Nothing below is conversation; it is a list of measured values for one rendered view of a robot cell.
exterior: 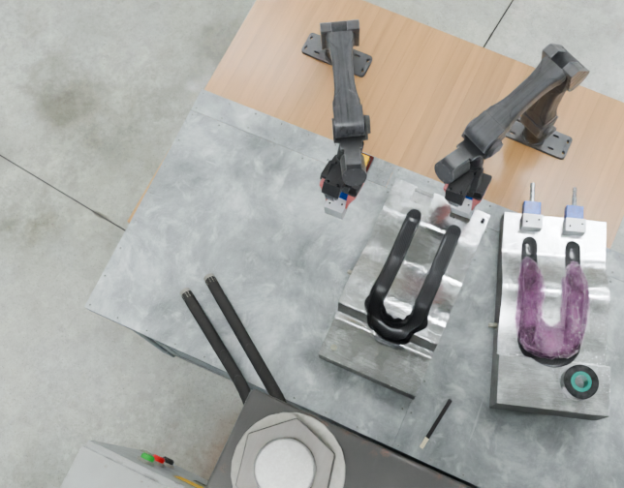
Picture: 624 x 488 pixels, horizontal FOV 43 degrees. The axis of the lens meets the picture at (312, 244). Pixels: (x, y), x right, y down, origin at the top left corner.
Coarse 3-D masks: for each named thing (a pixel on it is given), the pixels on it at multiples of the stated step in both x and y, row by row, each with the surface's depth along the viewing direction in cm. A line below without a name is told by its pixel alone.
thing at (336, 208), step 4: (340, 196) 201; (344, 196) 200; (328, 200) 199; (336, 200) 199; (340, 200) 199; (344, 200) 199; (328, 204) 199; (332, 204) 199; (336, 204) 199; (340, 204) 199; (344, 204) 198; (328, 208) 199; (332, 208) 198; (336, 208) 198; (340, 208) 198; (344, 208) 198; (328, 212) 202; (332, 212) 200; (336, 212) 199; (340, 212) 198; (344, 212) 201; (336, 216) 202; (340, 216) 201
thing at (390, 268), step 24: (408, 216) 204; (408, 240) 203; (456, 240) 202; (384, 264) 200; (432, 264) 201; (384, 288) 196; (432, 288) 198; (384, 312) 192; (384, 336) 197; (408, 336) 193
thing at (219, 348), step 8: (184, 296) 207; (192, 296) 207; (192, 304) 206; (192, 312) 205; (200, 312) 204; (200, 320) 203; (208, 320) 204; (208, 328) 202; (208, 336) 201; (216, 336) 201; (216, 344) 200; (216, 352) 200; (224, 352) 199; (224, 360) 198; (232, 360) 198; (232, 368) 196
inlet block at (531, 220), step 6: (534, 186) 208; (534, 192) 207; (522, 204) 208; (528, 204) 205; (534, 204) 205; (540, 204) 205; (522, 210) 207; (528, 210) 205; (534, 210) 205; (540, 210) 205; (522, 216) 204; (528, 216) 203; (534, 216) 203; (540, 216) 203; (522, 222) 203; (528, 222) 203; (534, 222) 203; (540, 222) 203; (522, 228) 204; (528, 228) 203; (534, 228) 203; (540, 228) 202
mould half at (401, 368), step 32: (384, 224) 204; (448, 224) 203; (480, 224) 202; (384, 256) 202; (416, 256) 201; (352, 288) 195; (416, 288) 197; (448, 288) 198; (352, 320) 199; (320, 352) 198; (352, 352) 197; (384, 352) 197; (416, 352) 196; (384, 384) 197; (416, 384) 194
